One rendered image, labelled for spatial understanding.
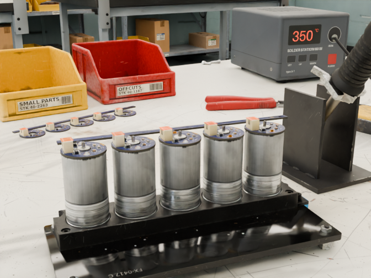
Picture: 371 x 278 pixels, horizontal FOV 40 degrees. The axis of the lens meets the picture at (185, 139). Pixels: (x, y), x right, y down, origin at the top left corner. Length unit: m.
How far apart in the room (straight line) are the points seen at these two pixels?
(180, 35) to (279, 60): 4.87
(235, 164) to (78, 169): 0.09
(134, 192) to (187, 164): 0.03
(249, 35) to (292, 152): 0.40
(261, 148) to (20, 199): 0.18
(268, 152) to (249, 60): 0.49
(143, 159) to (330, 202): 0.15
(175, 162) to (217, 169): 0.03
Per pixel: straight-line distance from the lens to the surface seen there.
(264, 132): 0.31
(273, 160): 0.32
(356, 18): 5.98
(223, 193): 0.31
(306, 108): 0.40
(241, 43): 0.82
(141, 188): 0.29
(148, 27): 5.02
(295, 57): 0.73
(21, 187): 0.40
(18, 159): 0.46
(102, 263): 0.27
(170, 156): 0.29
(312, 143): 0.40
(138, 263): 0.27
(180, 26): 5.57
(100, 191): 0.28
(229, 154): 0.30
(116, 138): 0.28
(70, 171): 0.28
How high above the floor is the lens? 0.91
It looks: 19 degrees down
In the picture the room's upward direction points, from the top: straight up
